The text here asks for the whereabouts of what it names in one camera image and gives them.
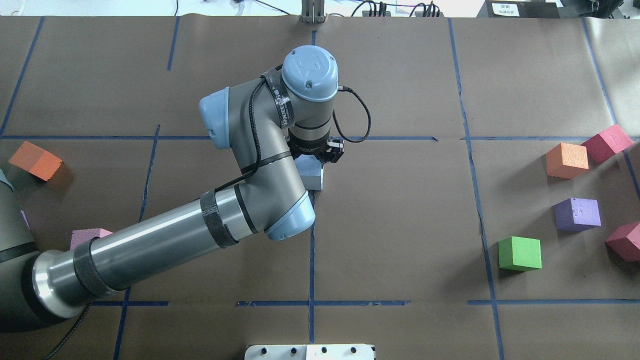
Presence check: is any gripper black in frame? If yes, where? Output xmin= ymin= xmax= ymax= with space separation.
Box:
xmin=288 ymin=135 xmax=329 ymax=158

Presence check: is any light blue block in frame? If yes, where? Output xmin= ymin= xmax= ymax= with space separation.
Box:
xmin=294 ymin=155 xmax=323 ymax=183
xmin=300 ymin=164 xmax=324 ymax=191

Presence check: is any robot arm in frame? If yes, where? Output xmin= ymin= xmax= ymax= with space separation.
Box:
xmin=0 ymin=45 xmax=341 ymax=333

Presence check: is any black connector strip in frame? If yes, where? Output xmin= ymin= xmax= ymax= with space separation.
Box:
xmin=350 ymin=0 xmax=445 ymax=18

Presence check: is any black power box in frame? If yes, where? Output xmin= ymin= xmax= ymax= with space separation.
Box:
xmin=476 ymin=0 xmax=560 ymax=19

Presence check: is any green block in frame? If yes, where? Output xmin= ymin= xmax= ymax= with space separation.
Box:
xmin=497 ymin=235 xmax=543 ymax=272

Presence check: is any orange block right side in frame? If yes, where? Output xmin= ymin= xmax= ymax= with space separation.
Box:
xmin=544 ymin=142 xmax=590 ymax=180

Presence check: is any orange block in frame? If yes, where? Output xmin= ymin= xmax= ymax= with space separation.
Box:
xmin=544 ymin=142 xmax=590 ymax=180
xmin=8 ymin=141 xmax=63 ymax=182

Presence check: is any pink block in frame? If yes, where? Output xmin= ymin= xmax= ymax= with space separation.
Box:
xmin=70 ymin=228 xmax=112 ymax=250

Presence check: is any purple block right side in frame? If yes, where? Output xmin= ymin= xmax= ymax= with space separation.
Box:
xmin=551 ymin=197 xmax=602 ymax=233

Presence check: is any purple block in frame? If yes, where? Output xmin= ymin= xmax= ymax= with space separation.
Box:
xmin=20 ymin=210 xmax=30 ymax=229
xmin=551 ymin=197 xmax=602 ymax=233

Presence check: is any orange block left side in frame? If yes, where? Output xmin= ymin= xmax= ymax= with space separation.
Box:
xmin=8 ymin=141 xmax=63 ymax=182

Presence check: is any red block far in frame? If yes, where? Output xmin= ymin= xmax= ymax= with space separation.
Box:
xmin=582 ymin=124 xmax=633 ymax=164

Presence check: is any red block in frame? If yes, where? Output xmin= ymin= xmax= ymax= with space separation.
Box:
xmin=605 ymin=222 xmax=640 ymax=262
xmin=582 ymin=124 xmax=633 ymax=164

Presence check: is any purple block left side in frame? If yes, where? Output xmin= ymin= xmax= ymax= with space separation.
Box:
xmin=20 ymin=210 xmax=30 ymax=229

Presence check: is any red block near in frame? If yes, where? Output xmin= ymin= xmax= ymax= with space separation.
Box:
xmin=605 ymin=222 xmax=640 ymax=262

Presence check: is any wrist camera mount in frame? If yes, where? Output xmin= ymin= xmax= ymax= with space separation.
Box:
xmin=318 ymin=138 xmax=345 ymax=164

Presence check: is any aluminium frame post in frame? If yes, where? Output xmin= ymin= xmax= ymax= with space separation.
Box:
xmin=299 ymin=0 xmax=327 ymax=24

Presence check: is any white pedestal column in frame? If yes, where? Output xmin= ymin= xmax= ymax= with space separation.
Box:
xmin=244 ymin=343 xmax=377 ymax=360

